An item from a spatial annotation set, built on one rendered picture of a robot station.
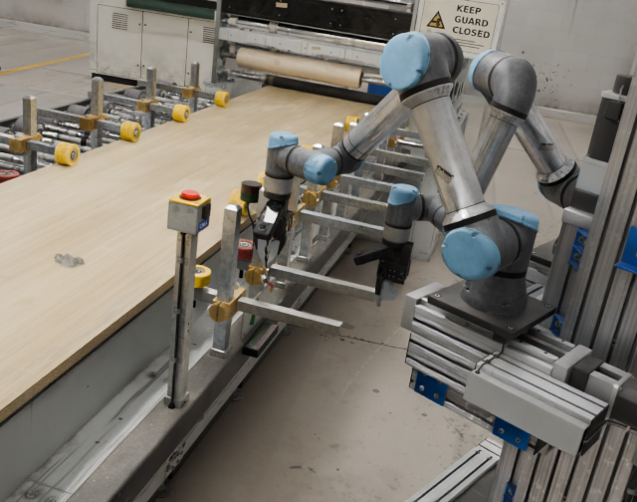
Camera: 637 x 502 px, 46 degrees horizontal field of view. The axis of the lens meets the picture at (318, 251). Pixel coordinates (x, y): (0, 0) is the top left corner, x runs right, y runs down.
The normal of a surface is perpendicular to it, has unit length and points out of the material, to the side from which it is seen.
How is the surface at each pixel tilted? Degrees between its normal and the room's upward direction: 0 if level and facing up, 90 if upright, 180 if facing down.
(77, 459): 0
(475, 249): 97
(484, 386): 90
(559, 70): 90
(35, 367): 0
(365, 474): 0
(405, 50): 83
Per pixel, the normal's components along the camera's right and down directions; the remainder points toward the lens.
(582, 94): -0.20, 0.34
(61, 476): 0.13, -0.92
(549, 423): -0.66, 0.20
